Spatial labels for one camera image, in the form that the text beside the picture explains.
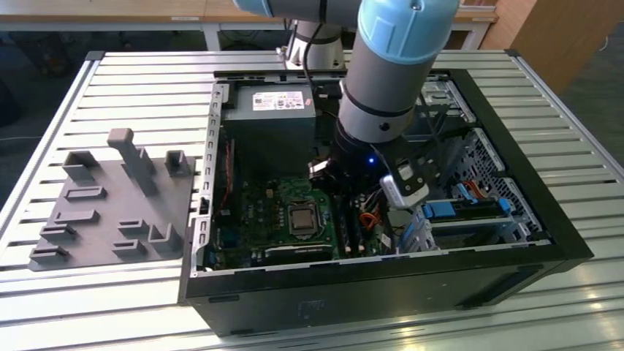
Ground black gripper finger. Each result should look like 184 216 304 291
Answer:
307 160 343 197

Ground metal CPU socket cover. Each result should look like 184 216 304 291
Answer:
285 199 324 241

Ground silver CPU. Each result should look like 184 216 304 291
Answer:
291 209 317 230

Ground green motherboard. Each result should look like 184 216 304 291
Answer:
208 175 391 270

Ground grey power supply unit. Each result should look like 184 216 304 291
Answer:
221 82 343 184

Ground graphics card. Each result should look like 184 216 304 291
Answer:
263 241 337 265

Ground hard disk in blue carrier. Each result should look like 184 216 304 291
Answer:
421 199 513 222

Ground perforated metal drive cage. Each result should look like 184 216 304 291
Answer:
389 78 555 255

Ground black PC case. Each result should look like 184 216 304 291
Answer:
176 68 596 338

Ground grey parts rack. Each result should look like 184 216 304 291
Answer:
27 127 199 272

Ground wooden cabinet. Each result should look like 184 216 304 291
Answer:
480 0 624 95

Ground wooden desk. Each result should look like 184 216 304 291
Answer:
0 0 501 50

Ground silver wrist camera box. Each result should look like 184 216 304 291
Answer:
379 174 431 210

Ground black camera bracket plate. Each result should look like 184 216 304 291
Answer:
372 142 443 195

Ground red orange yellow wires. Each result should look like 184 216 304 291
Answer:
359 211 387 232

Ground blue flat wire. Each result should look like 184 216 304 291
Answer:
455 181 483 204

